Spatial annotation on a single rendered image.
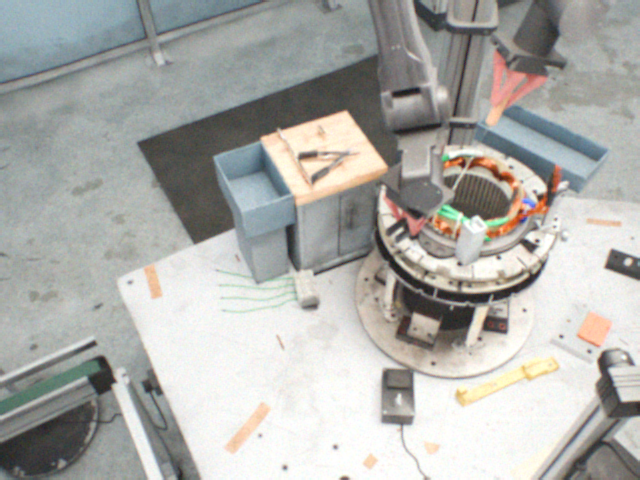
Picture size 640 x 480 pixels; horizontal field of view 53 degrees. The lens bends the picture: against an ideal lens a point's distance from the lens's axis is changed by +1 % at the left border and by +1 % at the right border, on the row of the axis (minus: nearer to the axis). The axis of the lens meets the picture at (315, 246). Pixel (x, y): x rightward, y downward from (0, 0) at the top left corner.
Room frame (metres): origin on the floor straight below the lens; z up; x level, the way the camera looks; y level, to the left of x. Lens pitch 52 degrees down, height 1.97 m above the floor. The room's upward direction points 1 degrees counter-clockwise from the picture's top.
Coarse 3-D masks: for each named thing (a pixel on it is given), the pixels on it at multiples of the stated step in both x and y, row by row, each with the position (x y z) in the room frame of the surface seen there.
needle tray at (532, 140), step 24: (480, 120) 1.03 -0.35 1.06; (504, 120) 1.07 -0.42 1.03; (528, 120) 1.05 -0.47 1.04; (504, 144) 0.97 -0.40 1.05; (528, 144) 1.00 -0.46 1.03; (552, 144) 0.99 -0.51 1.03; (576, 144) 0.98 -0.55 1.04; (528, 168) 0.94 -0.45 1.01; (552, 168) 0.90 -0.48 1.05; (576, 168) 0.92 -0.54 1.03; (600, 168) 0.92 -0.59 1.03; (576, 192) 0.86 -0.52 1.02
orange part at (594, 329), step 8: (592, 312) 0.71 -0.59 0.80; (584, 320) 0.70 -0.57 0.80; (592, 320) 0.69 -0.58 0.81; (600, 320) 0.69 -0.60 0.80; (608, 320) 0.69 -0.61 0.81; (584, 328) 0.67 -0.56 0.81; (592, 328) 0.67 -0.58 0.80; (600, 328) 0.67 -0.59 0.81; (608, 328) 0.67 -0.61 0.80; (584, 336) 0.65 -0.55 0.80; (592, 336) 0.65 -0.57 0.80; (600, 336) 0.65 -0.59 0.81; (592, 344) 0.64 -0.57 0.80; (600, 344) 0.63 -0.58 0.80
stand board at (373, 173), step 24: (336, 120) 1.04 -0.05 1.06; (312, 144) 0.97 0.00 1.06; (336, 144) 0.97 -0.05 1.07; (360, 144) 0.97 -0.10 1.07; (288, 168) 0.90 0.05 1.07; (312, 168) 0.90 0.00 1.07; (336, 168) 0.90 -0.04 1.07; (360, 168) 0.90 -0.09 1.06; (384, 168) 0.90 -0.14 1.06; (312, 192) 0.84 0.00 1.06; (336, 192) 0.85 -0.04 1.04
